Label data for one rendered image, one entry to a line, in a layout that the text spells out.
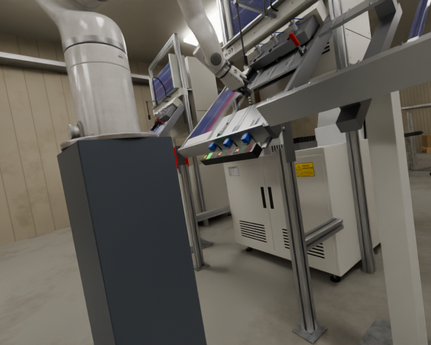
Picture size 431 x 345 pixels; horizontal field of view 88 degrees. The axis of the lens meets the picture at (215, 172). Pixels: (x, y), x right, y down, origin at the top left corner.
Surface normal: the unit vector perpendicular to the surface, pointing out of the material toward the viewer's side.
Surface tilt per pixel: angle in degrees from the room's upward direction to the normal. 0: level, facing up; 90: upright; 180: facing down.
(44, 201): 90
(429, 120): 90
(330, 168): 90
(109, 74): 90
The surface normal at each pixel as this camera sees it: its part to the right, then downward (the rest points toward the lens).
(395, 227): -0.81, 0.16
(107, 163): 0.69, -0.07
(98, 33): 0.52, -0.05
